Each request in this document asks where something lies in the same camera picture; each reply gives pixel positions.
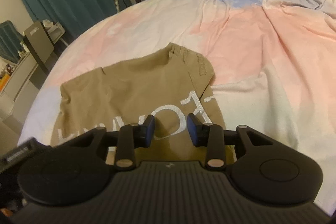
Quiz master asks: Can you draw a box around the tan t-shirt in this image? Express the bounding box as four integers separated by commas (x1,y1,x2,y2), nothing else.
51,43,224,161

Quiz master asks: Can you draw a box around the white desk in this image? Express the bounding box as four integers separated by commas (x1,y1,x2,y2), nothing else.
0,21,66,151

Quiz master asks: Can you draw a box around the pastel tie-dye bedspread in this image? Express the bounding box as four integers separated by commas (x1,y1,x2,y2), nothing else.
19,0,335,214

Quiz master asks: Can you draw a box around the green hanging garment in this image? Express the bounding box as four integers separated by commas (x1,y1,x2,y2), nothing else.
0,20,24,64

